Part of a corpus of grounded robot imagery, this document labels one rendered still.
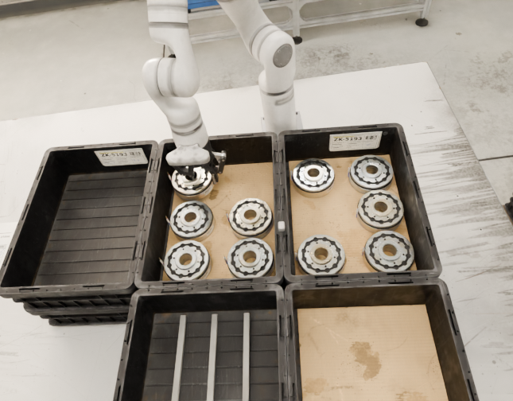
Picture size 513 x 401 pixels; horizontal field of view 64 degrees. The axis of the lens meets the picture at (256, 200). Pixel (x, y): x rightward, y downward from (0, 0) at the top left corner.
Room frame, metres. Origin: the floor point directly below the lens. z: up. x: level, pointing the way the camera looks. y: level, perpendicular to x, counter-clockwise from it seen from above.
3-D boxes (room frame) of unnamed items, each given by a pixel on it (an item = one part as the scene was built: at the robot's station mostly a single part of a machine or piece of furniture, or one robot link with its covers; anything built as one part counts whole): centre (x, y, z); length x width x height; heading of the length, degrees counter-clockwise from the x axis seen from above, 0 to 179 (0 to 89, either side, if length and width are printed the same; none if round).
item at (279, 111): (0.86, -0.11, 0.85); 0.09 x 0.09 x 0.17; 79
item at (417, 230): (0.49, -0.20, 0.87); 0.40 x 0.30 x 0.11; 172
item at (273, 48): (0.86, -0.11, 1.01); 0.09 x 0.09 x 0.17; 27
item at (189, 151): (0.63, 0.12, 1.04); 0.11 x 0.09 x 0.06; 172
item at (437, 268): (0.49, -0.20, 0.92); 0.40 x 0.30 x 0.02; 172
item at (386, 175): (0.58, -0.29, 0.86); 0.10 x 0.10 x 0.01
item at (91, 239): (0.57, 0.39, 0.87); 0.40 x 0.30 x 0.11; 172
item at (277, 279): (0.53, 0.09, 0.92); 0.40 x 0.30 x 0.02; 172
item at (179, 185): (0.65, 0.15, 0.88); 0.10 x 0.10 x 0.01
